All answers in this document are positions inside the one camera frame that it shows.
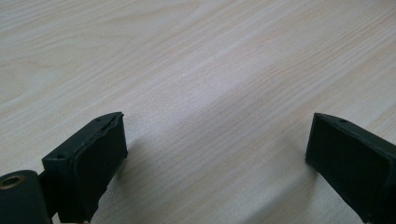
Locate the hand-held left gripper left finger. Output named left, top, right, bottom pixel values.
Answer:
left=41, top=111, right=129, bottom=223

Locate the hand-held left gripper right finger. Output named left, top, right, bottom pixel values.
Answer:
left=304, top=112, right=396, bottom=224

